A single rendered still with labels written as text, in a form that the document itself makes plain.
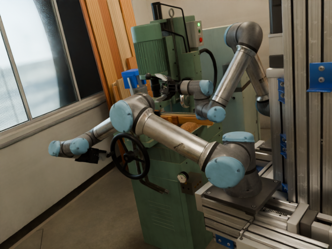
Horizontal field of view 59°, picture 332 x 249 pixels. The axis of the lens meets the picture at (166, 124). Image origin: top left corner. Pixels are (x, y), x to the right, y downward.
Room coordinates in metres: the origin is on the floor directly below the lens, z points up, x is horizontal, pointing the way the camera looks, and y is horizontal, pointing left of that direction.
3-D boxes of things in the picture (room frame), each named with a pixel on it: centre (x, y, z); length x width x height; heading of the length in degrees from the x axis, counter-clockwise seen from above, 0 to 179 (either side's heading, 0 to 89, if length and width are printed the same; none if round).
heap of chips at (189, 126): (1.58, -0.12, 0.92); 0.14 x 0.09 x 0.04; 142
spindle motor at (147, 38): (1.81, 0.03, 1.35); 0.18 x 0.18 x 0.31
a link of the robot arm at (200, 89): (1.41, -0.20, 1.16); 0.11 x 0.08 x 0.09; 52
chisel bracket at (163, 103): (1.82, 0.01, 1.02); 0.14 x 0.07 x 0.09; 142
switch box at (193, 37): (1.97, -0.28, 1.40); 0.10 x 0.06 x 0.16; 142
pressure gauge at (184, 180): (1.48, -0.05, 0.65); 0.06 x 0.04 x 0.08; 52
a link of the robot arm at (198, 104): (1.39, -0.20, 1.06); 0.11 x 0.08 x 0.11; 14
